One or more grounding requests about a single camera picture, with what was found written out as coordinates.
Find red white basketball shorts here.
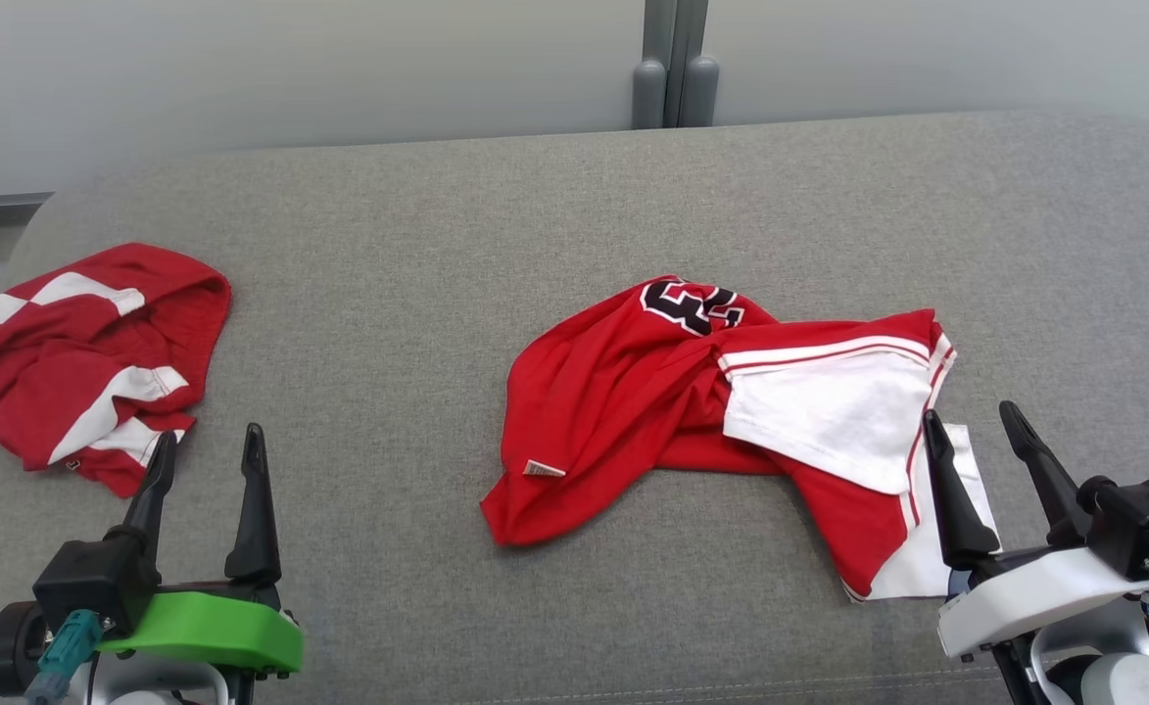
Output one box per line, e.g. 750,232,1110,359
0,243,233,498

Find teal left camera cable connector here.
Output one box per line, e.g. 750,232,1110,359
24,609,105,705

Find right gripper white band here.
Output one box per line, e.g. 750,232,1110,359
924,399,1149,705

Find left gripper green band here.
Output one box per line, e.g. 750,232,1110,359
0,423,306,698

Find red white basketball jersey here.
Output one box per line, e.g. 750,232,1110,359
481,274,1001,603

